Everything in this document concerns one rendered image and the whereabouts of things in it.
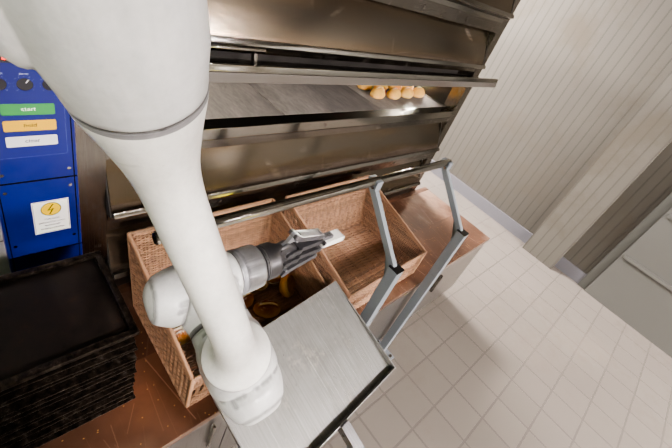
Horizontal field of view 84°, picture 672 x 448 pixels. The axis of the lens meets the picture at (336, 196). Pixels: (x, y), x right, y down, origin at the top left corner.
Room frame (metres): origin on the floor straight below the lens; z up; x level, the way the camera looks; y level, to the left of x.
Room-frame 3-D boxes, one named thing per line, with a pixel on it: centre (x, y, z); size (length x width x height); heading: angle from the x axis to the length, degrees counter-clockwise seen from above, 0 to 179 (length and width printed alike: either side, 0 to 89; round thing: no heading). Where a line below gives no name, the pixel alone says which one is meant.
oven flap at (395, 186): (1.49, 0.08, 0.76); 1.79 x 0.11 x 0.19; 145
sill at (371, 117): (1.50, 0.10, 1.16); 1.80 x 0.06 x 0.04; 145
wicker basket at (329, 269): (1.36, -0.15, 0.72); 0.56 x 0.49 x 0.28; 146
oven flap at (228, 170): (1.49, 0.08, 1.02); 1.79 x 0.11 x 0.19; 145
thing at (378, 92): (2.22, 0.11, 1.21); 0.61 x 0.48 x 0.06; 55
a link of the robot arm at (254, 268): (0.51, 0.11, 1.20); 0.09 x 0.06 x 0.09; 54
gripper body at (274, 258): (0.57, 0.07, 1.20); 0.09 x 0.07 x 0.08; 144
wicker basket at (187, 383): (0.86, 0.20, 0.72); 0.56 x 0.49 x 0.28; 145
